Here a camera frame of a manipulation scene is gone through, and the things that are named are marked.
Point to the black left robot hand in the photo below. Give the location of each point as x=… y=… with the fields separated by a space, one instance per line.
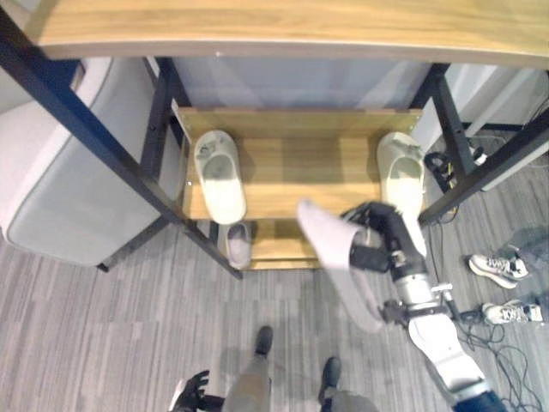
x=192 y=392

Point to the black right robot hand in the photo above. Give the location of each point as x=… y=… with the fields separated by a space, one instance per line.
x=392 y=232

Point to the grey slipper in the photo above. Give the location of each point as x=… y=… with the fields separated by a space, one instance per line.
x=332 y=240
x=238 y=246

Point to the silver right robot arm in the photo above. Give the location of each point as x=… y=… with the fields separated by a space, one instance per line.
x=437 y=339

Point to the beige slipper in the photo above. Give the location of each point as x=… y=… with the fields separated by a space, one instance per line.
x=401 y=180
x=219 y=184

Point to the robot left leg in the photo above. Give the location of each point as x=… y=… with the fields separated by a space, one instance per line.
x=253 y=377

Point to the robot leg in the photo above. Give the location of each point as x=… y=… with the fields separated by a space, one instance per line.
x=253 y=377
x=339 y=390

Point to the white black sneaker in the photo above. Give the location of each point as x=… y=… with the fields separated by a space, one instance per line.
x=497 y=268
x=510 y=312

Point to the white power plug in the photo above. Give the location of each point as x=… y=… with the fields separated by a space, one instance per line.
x=478 y=157

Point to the robot right leg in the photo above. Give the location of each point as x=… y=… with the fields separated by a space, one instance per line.
x=339 y=390

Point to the grey upholstered armchair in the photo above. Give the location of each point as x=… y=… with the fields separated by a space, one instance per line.
x=64 y=171

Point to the wooden shoe rack black frame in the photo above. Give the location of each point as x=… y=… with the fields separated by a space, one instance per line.
x=274 y=26

